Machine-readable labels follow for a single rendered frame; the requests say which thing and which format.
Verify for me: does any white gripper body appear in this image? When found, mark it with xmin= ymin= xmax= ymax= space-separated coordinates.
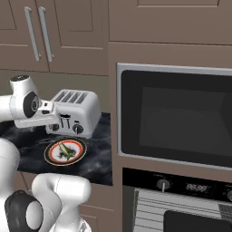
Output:
xmin=14 ymin=111 xmax=61 ymax=130

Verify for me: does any green fish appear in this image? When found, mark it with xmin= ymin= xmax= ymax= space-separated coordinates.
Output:
xmin=57 ymin=141 xmax=77 ymax=161

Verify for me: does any black and silver microwave oven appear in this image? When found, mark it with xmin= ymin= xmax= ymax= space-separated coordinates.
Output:
xmin=116 ymin=62 xmax=232 ymax=169

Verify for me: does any red and black rimmed plate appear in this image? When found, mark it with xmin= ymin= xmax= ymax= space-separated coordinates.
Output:
xmin=43 ymin=137 xmax=89 ymax=168

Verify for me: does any silver four-slot toaster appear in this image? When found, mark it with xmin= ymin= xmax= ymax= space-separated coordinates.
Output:
xmin=45 ymin=89 xmax=102 ymax=140

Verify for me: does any brown cupboard door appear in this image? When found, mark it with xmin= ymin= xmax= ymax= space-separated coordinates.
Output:
xmin=35 ymin=0 xmax=110 ymax=77
xmin=0 ymin=0 xmax=50 ymax=73

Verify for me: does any silver cupboard handle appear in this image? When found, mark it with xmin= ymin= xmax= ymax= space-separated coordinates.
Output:
xmin=37 ymin=5 xmax=55 ymax=63
xmin=24 ymin=5 xmax=42 ymax=62

